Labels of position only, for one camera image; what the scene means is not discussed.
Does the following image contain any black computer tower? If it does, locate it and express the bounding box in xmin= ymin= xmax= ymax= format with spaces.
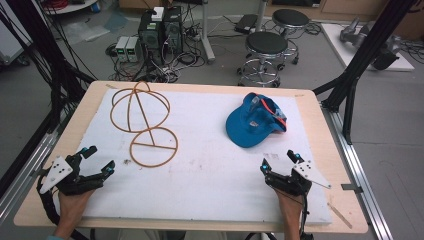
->
xmin=162 ymin=5 xmax=185 ymax=57
xmin=137 ymin=12 xmax=165 ymax=65

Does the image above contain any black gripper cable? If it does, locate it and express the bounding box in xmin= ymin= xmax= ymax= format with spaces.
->
xmin=35 ymin=174 xmax=89 ymax=240
xmin=297 ymin=192 xmax=315 ymax=240

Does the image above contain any white cabinet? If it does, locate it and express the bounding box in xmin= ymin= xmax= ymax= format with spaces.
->
xmin=0 ymin=19 xmax=33 ymax=67

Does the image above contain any grey bench power supply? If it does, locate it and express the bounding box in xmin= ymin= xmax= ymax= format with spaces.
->
xmin=114 ymin=35 xmax=130 ymax=63
xmin=126 ymin=36 xmax=143 ymax=64

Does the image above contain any black flat bag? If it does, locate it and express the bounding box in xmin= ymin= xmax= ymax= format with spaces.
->
xmin=234 ymin=13 xmax=260 ymax=35

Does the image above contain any grey robot part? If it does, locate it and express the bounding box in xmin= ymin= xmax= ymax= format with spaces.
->
xmin=339 ymin=17 xmax=402 ymax=72

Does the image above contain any white foam mat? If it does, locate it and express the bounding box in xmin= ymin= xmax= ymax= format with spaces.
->
xmin=53 ymin=88 xmax=334 ymax=226

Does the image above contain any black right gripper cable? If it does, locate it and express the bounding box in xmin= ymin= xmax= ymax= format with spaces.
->
xmin=297 ymin=192 xmax=315 ymax=240

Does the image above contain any person's left hand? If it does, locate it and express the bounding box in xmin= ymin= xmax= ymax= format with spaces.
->
xmin=54 ymin=189 xmax=96 ymax=232

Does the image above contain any person's right hand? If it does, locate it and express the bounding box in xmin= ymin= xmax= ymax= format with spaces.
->
xmin=274 ymin=187 xmax=305 ymax=219

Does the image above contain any round white table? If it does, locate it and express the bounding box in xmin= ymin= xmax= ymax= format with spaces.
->
xmin=42 ymin=0 xmax=100 ymax=16

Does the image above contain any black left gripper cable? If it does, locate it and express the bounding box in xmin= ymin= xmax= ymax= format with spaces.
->
xmin=35 ymin=174 xmax=89 ymax=240

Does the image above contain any copper wire hat stand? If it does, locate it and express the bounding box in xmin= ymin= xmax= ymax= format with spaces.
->
xmin=109 ymin=80 xmax=179 ymax=169

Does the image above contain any white floor board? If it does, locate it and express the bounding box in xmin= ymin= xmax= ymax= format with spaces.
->
xmin=320 ymin=22 xmax=416 ymax=73

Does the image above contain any aluminium rail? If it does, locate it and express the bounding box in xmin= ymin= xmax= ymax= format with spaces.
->
xmin=0 ymin=130 xmax=60 ymax=225
xmin=320 ymin=102 xmax=395 ymax=240

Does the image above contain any light wooden table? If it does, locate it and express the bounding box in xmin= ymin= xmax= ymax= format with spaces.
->
xmin=13 ymin=79 xmax=370 ymax=235

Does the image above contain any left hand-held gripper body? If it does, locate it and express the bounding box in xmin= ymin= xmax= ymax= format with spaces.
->
xmin=39 ymin=153 xmax=105 ymax=197

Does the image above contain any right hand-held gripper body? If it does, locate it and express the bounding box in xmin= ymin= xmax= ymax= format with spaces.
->
xmin=264 ymin=160 xmax=333 ymax=198

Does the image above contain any tangle of floor cables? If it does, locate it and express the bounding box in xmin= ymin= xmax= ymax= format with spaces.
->
xmin=105 ymin=19 xmax=208 ymax=84

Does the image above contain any black round stool chrome base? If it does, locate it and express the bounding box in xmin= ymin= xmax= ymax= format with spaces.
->
xmin=271 ymin=8 xmax=311 ymax=66
xmin=236 ymin=31 xmax=290 ymax=89

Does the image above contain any white box on computer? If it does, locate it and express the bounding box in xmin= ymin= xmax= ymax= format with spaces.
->
xmin=151 ymin=6 xmax=165 ymax=23

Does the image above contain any grey desk leg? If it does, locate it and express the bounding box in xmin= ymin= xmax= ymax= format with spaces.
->
xmin=199 ymin=0 xmax=217 ymax=65

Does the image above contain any black metal frame post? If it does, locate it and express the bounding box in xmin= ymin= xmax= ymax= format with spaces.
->
xmin=312 ymin=0 xmax=420 ymax=146
xmin=0 ymin=0 xmax=98 ymax=198

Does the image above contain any small metal bracket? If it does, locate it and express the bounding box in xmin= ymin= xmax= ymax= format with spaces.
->
xmin=340 ymin=182 xmax=365 ymax=195

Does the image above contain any thin wooden stick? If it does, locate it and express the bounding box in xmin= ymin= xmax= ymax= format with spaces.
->
xmin=326 ymin=201 xmax=354 ymax=230

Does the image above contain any blue baseball cap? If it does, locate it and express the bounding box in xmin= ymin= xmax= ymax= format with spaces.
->
xmin=225 ymin=92 xmax=288 ymax=149

